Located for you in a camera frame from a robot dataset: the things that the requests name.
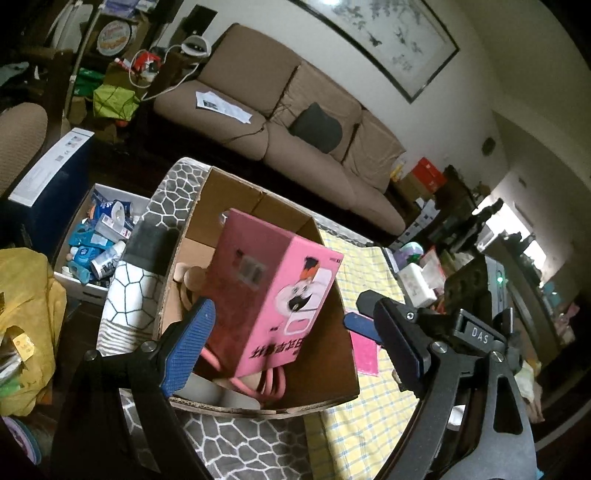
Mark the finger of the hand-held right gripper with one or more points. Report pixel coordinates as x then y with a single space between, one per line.
362 325
365 302

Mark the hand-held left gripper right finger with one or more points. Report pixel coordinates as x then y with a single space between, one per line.
415 362

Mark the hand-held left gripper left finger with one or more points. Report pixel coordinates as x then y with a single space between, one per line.
189 344

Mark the brown cardboard box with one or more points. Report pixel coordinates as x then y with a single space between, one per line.
332 360

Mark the pink printed carton box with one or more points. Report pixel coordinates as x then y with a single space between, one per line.
258 295

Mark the pink cloth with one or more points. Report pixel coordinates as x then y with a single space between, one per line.
364 355

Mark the beige round object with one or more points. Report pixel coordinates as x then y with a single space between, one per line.
191 278

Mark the pale purple container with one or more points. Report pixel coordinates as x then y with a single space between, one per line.
411 253

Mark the yellow plaid tablecloth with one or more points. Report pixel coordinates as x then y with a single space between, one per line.
369 424

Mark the white storage bin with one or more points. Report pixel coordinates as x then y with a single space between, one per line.
81 288

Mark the pile of blue toiletry packets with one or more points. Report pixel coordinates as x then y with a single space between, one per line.
99 240

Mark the red box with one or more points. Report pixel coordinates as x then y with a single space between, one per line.
428 174

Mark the yellow plastic bag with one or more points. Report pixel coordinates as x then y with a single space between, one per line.
27 300

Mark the dark grey cushion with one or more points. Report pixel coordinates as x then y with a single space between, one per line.
317 128

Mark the brown sofa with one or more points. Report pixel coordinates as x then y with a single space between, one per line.
295 134

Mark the blue white carton box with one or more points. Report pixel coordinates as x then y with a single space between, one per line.
55 184

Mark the printed paper sheet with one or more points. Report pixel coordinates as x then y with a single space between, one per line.
221 107

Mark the green bag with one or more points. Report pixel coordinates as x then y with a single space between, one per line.
115 101

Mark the framed ink painting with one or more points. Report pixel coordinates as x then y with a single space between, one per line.
397 41

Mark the brown chair cushion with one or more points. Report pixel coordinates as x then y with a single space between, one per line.
21 138

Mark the white round device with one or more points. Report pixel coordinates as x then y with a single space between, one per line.
196 47

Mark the round printed tin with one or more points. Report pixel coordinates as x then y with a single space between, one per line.
114 38

